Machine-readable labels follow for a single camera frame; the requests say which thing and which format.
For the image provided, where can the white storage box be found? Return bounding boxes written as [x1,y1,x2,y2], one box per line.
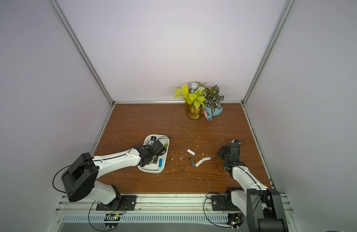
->
[137,134,170,174]

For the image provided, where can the black usb flash drive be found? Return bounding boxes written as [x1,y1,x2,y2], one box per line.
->
[189,158,195,166]

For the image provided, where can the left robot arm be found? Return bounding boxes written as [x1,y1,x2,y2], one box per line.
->
[61,137,170,210]

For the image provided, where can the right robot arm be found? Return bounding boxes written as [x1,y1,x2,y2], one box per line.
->
[217,140,289,232]

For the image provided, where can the white long usb flash drive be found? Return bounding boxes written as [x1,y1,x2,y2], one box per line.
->
[195,159,204,167]

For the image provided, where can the teal pot with patterned plant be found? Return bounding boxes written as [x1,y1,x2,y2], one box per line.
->
[204,85,224,121]

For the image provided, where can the amber vase with yellow-green plant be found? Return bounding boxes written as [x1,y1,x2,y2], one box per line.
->
[174,82,206,120]

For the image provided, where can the right controller board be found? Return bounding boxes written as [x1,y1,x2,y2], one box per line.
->
[226,212,244,230]

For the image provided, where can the controller board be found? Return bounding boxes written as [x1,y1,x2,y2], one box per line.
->
[104,213,121,231]
[226,212,244,230]

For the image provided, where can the left controller board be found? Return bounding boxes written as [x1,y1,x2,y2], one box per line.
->
[104,213,121,231]

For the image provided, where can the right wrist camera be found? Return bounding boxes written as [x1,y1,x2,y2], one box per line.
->
[231,139,242,146]

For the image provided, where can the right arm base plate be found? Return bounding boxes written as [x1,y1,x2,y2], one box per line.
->
[210,195,234,211]

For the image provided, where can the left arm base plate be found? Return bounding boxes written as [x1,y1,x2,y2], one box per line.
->
[96,195,137,211]

